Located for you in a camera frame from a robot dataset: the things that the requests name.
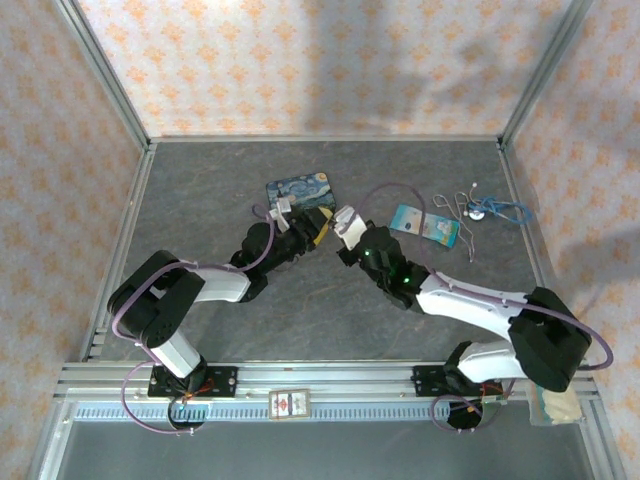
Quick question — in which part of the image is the red white card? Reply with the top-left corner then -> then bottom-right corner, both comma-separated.
268,388 -> 313,423

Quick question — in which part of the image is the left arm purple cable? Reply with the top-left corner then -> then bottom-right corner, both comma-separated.
112,203 -> 279,437

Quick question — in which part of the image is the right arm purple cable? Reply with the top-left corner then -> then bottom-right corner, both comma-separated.
355,183 -> 615,432

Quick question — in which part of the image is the aluminium frame post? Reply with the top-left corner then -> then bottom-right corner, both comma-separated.
52,0 -> 152,152
498,0 -> 597,147

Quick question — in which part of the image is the grey slotted cable duct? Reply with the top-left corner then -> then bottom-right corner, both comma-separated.
73,401 -> 532,422

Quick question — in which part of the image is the starry night print box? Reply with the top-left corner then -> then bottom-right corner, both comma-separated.
264,172 -> 338,220

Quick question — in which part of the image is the light blue wipes packet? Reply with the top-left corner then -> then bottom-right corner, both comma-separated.
388,202 -> 461,250

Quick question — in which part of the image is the blue stethoscope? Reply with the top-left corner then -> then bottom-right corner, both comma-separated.
431,181 -> 534,264

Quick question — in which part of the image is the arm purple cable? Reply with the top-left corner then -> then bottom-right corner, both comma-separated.
112,203 -> 279,437
355,183 -> 615,432

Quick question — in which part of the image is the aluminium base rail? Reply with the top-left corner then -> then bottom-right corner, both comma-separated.
53,360 -> 600,402

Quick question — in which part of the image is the clear bag with cotton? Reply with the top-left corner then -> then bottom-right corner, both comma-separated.
528,383 -> 585,429

